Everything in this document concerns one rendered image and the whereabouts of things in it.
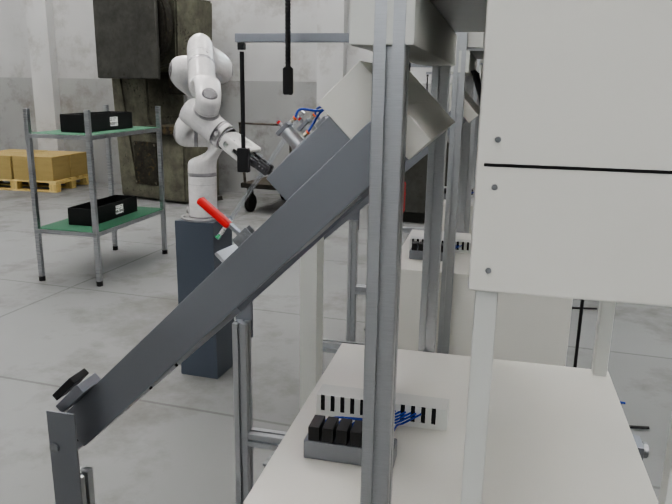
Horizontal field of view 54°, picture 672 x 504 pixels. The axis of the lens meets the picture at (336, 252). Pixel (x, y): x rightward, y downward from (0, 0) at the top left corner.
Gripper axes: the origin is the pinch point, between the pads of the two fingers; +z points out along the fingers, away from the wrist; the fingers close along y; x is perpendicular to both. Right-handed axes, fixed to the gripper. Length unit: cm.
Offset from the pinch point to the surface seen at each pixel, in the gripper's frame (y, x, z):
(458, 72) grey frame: 43, -51, 26
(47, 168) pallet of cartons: 419, 326, -377
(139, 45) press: 392, 128, -316
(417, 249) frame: 62, 12, 48
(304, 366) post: 8, 51, 44
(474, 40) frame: 45, -62, 24
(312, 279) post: 8.2, 23.9, 30.1
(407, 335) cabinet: 45, 36, 65
